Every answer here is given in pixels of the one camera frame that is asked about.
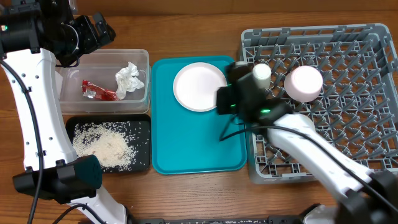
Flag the clear plastic bin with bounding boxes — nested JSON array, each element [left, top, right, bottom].
[[56, 49, 150, 114]]

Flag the white napkin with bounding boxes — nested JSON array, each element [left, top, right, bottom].
[[115, 62, 145, 100]]

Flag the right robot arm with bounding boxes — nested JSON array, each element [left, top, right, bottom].
[[216, 62, 397, 224]]

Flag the rice and food scraps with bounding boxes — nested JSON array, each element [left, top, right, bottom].
[[72, 121, 150, 171]]

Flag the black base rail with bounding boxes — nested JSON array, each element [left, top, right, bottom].
[[137, 215, 303, 224]]

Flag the large white plate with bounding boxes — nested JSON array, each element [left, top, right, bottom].
[[173, 62, 227, 112]]

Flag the white paper cup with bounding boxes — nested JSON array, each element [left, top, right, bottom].
[[252, 63, 272, 89]]

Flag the black tray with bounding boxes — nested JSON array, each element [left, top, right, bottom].
[[65, 113, 152, 174]]

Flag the white bowl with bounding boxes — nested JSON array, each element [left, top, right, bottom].
[[284, 65, 323, 103]]

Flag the teal serving tray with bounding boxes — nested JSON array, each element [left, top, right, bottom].
[[151, 55, 247, 175]]

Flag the red snack wrapper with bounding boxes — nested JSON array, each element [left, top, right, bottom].
[[81, 80, 119, 101]]

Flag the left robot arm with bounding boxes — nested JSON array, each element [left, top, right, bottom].
[[1, 0, 134, 223]]

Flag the small white plate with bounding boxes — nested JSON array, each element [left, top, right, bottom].
[[298, 114, 316, 131]]

